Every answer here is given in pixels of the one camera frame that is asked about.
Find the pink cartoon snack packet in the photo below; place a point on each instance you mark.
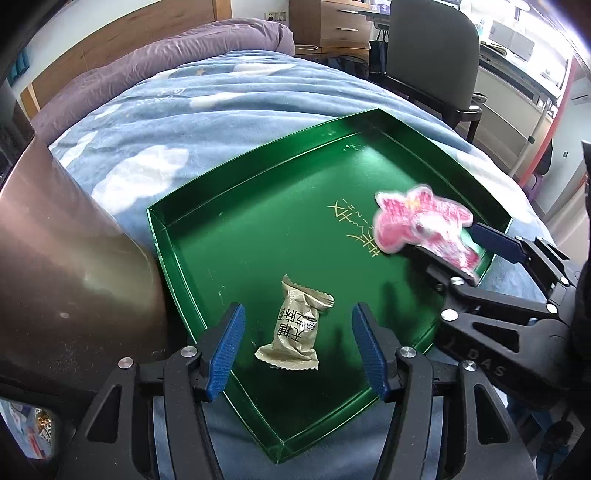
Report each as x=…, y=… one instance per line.
x=418, y=217

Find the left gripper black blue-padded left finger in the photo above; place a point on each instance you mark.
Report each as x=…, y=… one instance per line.
x=115, y=439

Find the wooden headboard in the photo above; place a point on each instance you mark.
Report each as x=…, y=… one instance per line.
x=88, y=34

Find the olive green snack packet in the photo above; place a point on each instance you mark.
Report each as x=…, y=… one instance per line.
x=293, y=344

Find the green metal tray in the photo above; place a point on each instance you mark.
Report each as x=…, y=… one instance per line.
x=302, y=207

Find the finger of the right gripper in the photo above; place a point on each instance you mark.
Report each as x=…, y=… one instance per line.
x=443, y=276
x=544, y=262

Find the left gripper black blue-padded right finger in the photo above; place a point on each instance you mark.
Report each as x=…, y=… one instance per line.
x=479, y=439

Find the grey office chair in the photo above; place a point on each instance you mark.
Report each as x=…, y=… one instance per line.
x=433, y=58

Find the blue cloud-pattern blanket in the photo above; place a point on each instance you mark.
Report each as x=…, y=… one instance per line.
x=174, y=126

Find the purple duvet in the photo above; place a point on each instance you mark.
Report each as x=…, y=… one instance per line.
x=91, y=89

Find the wooden nightstand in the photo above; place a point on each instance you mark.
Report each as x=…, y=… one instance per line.
x=324, y=29

